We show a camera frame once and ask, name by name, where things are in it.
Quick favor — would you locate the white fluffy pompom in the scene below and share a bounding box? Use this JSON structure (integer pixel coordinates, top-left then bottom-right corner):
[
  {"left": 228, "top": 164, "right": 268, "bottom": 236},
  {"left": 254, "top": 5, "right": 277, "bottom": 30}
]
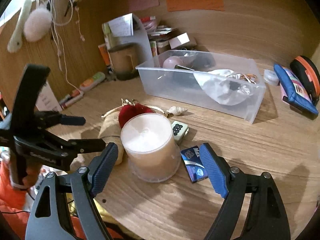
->
[{"left": 23, "top": 7, "right": 52, "bottom": 42}]

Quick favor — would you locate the green orange tube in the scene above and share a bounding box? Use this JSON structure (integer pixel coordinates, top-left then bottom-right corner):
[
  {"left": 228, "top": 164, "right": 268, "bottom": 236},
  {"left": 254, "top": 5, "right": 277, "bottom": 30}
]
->
[{"left": 79, "top": 72, "right": 106, "bottom": 93}]

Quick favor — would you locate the white pink small box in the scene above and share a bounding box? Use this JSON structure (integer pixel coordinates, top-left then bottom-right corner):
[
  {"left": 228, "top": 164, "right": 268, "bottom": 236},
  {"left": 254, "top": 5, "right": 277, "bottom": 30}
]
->
[{"left": 169, "top": 33, "right": 197, "bottom": 49}]

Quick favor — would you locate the white plush strap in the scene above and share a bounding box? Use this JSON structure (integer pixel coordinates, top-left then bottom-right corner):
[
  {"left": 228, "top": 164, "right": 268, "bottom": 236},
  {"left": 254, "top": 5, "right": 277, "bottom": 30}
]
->
[{"left": 6, "top": 0, "right": 33, "bottom": 54}]

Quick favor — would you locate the red pompom keychain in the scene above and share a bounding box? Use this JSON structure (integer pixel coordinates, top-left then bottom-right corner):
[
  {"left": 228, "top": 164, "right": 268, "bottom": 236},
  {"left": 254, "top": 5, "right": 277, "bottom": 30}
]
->
[{"left": 118, "top": 103, "right": 155, "bottom": 128}]

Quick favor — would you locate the orange sleeve left forearm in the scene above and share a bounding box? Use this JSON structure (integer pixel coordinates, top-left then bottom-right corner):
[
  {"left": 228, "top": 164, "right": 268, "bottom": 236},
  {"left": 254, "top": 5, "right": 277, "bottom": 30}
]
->
[{"left": 0, "top": 159, "right": 123, "bottom": 240}]

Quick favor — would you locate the orange sticky note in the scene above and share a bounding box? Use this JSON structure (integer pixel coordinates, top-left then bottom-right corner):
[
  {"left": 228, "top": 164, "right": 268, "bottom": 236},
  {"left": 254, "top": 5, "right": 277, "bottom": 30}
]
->
[{"left": 166, "top": 0, "right": 225, "bottom": 12}]

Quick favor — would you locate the fruit pattern book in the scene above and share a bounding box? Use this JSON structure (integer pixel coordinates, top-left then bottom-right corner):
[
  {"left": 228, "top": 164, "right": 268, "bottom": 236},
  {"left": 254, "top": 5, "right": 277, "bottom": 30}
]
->
[{"left": 150, "top": 41, "right": 158, "bottom": 57}]

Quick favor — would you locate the white round tape roll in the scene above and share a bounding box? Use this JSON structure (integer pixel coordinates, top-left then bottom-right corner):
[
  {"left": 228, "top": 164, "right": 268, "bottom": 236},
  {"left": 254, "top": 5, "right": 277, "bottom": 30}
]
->
[{"left": 263, "top": 69, "right": 279, "bottom": 86}]

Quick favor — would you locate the white crumpled plastic bag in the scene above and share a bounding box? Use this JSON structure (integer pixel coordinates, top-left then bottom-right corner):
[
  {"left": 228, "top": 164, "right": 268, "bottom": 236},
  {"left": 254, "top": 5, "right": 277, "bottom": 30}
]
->
[{"left": 194, "top": 69, "right": 256, "bottom": 106}]

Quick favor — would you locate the left hand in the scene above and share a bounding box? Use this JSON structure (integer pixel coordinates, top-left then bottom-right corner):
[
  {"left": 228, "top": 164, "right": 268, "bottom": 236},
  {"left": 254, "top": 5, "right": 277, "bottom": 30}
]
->
[{"left": 22, "top": 163, "right": 42, "bottom": 188}]

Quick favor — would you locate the clear plastic storage bin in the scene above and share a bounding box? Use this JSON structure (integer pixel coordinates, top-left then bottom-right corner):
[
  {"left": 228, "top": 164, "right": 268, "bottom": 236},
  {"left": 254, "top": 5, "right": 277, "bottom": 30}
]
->
[{"left": 137, "top": 50, "right": 266, "bottom": 123}]

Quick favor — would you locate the white paper sheet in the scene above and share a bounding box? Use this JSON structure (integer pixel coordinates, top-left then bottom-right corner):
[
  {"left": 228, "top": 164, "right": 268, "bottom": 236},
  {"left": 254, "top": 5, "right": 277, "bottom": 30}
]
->
[{"left": 108, "top": 13, "right": 133, "bottom": 37}]

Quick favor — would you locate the pink sticky note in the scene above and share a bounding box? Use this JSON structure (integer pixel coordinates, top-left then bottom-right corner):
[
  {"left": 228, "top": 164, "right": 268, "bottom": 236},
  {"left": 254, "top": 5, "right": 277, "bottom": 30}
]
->
[{"left": 128, "top": 0, "right": 159, "bottom": 12}]

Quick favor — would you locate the white earphone cable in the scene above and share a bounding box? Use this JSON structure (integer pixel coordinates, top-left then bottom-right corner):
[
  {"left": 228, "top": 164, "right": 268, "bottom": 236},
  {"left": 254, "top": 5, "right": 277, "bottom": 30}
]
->
[{"left": 46, "top": 0, "right": 86, "bottom": 93}]

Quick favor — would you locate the blue zip pouch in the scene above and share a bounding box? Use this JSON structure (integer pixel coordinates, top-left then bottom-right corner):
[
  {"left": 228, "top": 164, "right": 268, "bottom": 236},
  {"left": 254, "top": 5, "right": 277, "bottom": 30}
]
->
[{"left": 274, "top": 64, "right": 319, "bottom": 116}]

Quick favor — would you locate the green mahjong tile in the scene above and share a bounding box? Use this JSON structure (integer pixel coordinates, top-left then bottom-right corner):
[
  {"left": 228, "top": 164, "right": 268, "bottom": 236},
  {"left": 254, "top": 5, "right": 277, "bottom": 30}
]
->
[{"left": 171, "top": 121, "right": 189, "bottom": 145}]

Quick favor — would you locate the small seashell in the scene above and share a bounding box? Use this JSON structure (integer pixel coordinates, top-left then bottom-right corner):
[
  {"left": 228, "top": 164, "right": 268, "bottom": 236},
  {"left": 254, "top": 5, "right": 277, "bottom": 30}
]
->
[{"left": 165, "top": 106, "right": 188, "bottom": 116}]

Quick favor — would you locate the gold chain charm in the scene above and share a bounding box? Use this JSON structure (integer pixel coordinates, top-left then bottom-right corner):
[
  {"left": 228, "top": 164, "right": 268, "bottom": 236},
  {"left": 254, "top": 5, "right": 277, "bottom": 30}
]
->
[{"left": 236, "top": 73, "right": 258, "bottom": 84}]

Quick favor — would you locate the white round lidded jar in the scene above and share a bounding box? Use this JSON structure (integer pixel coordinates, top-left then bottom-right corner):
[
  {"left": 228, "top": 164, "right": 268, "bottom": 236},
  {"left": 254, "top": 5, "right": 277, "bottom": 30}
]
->
[{"left": 120, "top": 113, "right": 181, "bottom": 183}]

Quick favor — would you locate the brown mug with lid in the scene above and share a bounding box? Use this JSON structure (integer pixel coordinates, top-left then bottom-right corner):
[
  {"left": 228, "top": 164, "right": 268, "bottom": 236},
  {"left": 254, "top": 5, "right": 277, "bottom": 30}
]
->
[{"left": 108, "top": 43, "right": 138, "bottom": 81}]

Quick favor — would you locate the black orange round case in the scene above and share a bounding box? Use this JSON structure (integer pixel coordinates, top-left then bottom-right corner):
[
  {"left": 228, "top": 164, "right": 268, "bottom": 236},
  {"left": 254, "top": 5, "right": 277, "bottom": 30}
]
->
[{"left": 290, "top": 55, "right": 320, "bottom": 106}]

